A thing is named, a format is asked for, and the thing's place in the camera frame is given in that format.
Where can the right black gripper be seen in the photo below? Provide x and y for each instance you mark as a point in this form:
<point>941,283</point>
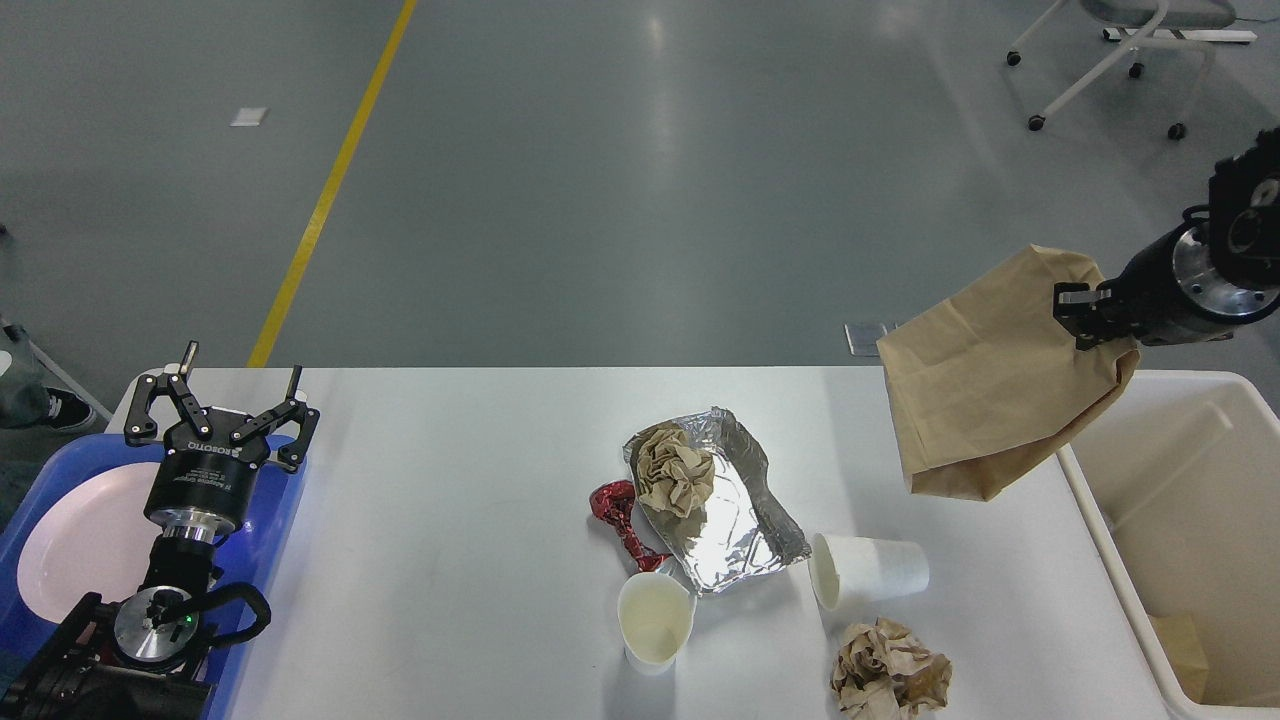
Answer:
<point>1170,293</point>

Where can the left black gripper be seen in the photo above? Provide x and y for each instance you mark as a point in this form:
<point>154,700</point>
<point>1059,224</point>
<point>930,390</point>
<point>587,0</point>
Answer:
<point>208,480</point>

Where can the brown paper bag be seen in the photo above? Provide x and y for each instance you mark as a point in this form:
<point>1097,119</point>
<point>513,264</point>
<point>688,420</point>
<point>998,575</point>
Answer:
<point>986,385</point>

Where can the pink plate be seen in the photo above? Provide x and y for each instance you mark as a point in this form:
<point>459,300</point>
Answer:
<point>94,539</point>

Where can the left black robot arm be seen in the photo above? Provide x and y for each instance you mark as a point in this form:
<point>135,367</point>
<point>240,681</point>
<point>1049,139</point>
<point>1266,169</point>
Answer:
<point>142,658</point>

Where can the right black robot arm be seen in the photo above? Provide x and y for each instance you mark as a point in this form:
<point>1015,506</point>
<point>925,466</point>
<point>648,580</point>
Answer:
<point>1242,213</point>

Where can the person's shoe and leg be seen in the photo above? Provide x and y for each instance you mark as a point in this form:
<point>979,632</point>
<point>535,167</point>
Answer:
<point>26,400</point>

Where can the white plastic bin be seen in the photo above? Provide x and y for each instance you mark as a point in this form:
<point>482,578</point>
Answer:
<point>1177,484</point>

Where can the left floor socket plate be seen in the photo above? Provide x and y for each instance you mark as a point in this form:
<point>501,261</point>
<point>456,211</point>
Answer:
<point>863,338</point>

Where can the white bar behind chair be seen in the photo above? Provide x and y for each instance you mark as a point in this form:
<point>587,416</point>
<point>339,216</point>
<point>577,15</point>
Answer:
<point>1217,36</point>

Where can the brown paper in bin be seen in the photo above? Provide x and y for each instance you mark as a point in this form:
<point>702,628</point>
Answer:
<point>1180,640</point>

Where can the white paper cup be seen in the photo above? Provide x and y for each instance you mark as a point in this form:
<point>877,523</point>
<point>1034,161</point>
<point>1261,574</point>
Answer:
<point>848,570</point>

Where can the red foil wrapper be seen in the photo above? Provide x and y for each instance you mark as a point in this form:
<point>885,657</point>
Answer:
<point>614,504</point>

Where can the aluminium foil tray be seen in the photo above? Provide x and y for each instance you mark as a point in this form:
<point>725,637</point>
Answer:
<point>742,531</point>

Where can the crumpled brown paper ball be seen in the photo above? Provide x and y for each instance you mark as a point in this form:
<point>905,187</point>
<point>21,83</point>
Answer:
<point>883,671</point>

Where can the crumpled brown paper in foil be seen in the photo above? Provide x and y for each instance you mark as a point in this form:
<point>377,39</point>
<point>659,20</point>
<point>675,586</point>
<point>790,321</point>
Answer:
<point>671,475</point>

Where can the cream cup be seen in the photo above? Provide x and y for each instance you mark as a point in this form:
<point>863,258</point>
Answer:
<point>655,613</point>

